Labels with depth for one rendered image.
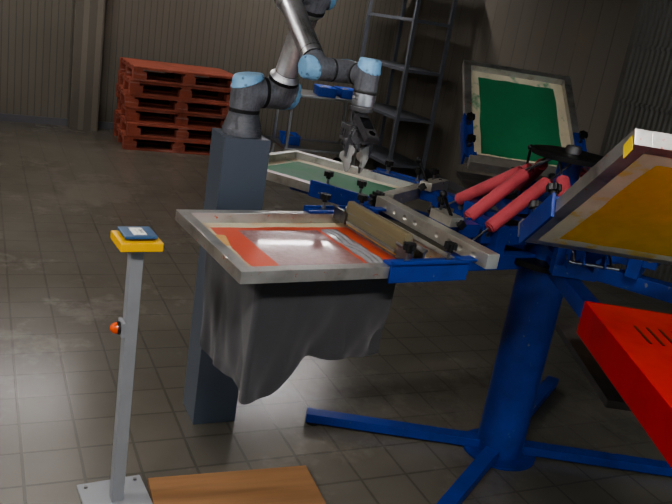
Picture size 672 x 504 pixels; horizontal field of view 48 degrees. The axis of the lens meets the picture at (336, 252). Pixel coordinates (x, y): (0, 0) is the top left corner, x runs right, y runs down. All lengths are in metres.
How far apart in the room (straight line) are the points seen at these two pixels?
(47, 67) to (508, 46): 4.98
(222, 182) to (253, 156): 0.15
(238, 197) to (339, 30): 7.19
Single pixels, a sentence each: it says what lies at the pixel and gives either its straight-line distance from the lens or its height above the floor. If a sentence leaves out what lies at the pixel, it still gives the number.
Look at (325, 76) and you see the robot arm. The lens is 2.46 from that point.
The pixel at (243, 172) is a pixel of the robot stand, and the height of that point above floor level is 1.07.
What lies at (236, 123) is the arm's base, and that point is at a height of 1.25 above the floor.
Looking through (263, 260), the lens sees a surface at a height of 0.96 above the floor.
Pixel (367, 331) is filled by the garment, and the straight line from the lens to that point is 2.45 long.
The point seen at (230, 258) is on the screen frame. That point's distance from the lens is 2.16.
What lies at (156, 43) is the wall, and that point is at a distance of 9.28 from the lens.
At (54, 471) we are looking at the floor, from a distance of 2.97.
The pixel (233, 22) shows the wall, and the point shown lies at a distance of 9.47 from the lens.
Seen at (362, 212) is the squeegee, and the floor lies 1.05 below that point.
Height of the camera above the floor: 1.69
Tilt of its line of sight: 17 degrees down
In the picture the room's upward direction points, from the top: 9 degrees clockwise
